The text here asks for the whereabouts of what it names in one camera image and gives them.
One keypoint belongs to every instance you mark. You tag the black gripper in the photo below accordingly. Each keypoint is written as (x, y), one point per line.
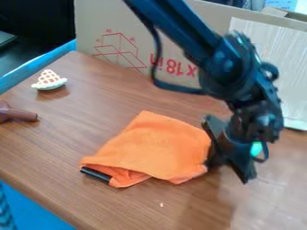
(236, 143)

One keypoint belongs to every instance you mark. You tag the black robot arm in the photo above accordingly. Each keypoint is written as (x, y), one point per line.
(188, 33)

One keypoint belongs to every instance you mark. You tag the orange cloth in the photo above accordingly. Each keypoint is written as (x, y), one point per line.
(156, 143)

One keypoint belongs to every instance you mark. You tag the cardboard box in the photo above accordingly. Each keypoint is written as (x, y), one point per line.
(116, 39)

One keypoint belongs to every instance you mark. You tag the white and orange toy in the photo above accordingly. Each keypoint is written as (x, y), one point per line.
(49, 81)

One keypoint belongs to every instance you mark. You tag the brown toy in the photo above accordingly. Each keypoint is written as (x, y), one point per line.
(16, 114)

